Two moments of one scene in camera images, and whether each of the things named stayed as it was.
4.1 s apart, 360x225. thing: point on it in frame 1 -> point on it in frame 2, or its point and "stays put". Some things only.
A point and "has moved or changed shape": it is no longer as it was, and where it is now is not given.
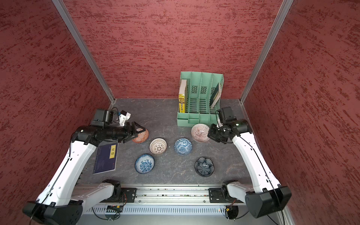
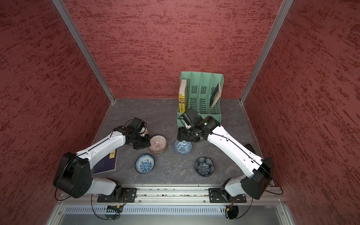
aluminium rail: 168,195 stays put
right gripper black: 211,134 -> 182,135
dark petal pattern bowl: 204,167 stays put
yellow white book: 182,96 stays put
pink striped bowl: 199,132 has moved or changed shape
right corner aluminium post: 281,14 stays put
